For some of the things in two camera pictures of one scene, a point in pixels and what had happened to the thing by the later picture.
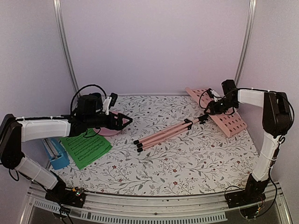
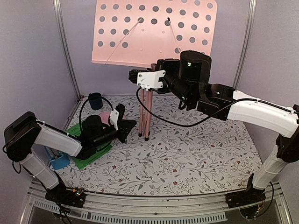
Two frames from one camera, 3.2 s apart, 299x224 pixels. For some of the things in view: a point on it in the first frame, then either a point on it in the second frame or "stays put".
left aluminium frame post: (57, 8) stays put
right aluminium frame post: (249, 30) stays put
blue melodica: (58, 156) stays put
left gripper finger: (118, 127) → (123, 137)
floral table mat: (170, 147) stays put
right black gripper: (213, 108) → (174, 62)
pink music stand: (230, 123) → (140, 32)
